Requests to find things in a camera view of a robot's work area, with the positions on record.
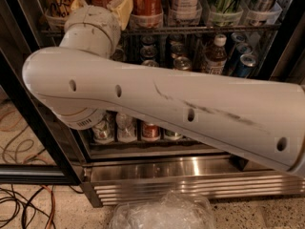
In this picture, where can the yellow scripted can top shelf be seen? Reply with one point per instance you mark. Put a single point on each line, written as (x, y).
(57, 0)

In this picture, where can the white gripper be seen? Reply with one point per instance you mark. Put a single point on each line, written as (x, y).
(92, 17)

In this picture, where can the blue red bull can front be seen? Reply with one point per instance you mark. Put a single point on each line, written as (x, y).
(246, 64)

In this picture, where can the water bottle bottom shelf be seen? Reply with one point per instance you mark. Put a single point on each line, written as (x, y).
(126, 128)

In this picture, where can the clear plastic bag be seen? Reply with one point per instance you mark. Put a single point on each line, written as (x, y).
(172, 211)

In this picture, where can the blue red bull can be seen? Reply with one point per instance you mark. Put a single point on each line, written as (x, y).
(239, 50)
(246, 64)

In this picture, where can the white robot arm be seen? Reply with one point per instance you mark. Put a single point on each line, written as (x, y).
(262, 121)

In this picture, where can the blue red bull can behind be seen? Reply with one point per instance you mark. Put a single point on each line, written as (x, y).
(239, 50)

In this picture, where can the stainless steel fridge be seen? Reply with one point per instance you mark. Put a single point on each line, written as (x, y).
(141, 171)

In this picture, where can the brown tea bottle white cap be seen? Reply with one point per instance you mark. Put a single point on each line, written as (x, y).
(215, 56)

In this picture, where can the orange gold can middle shelf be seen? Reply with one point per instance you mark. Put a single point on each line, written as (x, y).
(182, 63)

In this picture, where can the blue pepsi can middle shelf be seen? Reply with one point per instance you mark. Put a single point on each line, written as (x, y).
(150, 63)

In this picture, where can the white red can bottom shelf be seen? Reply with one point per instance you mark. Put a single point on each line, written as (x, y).
(103, 131)

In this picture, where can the left glass fridge door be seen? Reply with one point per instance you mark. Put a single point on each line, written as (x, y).
(35, 147)

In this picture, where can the green silver can bottom shelf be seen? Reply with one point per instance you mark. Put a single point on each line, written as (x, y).
(172, 135)

